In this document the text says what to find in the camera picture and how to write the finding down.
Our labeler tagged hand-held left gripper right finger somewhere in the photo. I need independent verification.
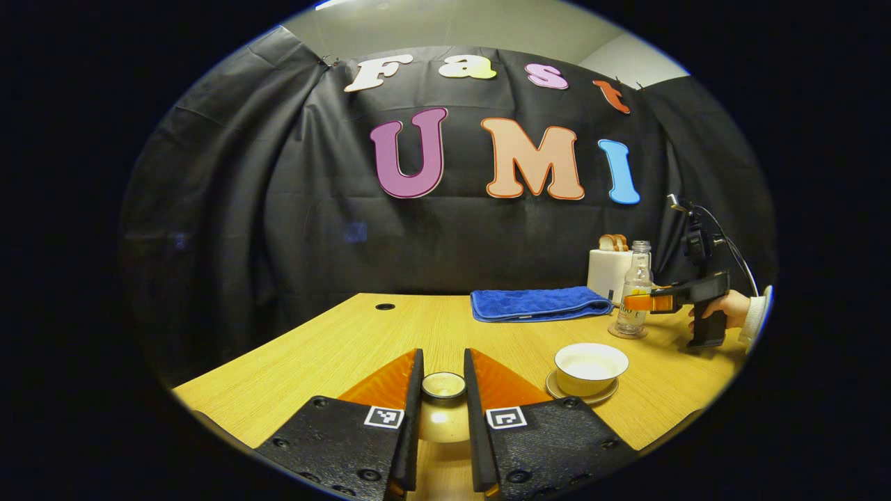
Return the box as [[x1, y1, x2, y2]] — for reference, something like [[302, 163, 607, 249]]
[[463, 348, 638, 501]]

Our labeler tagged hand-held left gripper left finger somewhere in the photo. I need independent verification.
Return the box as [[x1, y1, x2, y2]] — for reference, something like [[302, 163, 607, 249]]
[[254, 348, 425, 501]]

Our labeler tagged clear water bottle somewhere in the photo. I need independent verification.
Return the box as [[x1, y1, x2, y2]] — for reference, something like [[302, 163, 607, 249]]
[[614, 241, 654, 338]]

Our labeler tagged white teacup lid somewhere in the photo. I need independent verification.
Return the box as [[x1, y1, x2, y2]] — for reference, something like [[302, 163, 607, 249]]
[[418, 372, 474, 444]]

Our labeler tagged white teacup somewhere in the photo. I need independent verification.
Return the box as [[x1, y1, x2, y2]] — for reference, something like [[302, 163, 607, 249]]
[[554, 342, 630, 397]]

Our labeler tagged white toaster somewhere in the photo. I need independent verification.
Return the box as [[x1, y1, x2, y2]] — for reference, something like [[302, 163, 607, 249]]
[[587, 248, 636, 305]]

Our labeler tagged white saucer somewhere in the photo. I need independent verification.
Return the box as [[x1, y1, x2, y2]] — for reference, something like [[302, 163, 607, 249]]
[[545, 370, 620, 406]]

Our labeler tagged blue towel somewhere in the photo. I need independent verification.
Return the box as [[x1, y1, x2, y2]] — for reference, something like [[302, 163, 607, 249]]
[[471, 286, 615, 323]]

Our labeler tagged black backdrop cloth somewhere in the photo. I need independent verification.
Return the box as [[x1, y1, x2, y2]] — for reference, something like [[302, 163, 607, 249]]
[[118, 26, 777, 387]]

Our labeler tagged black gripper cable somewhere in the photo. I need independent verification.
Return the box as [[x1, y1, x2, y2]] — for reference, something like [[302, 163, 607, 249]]
[[696, 205, 761, 297]]

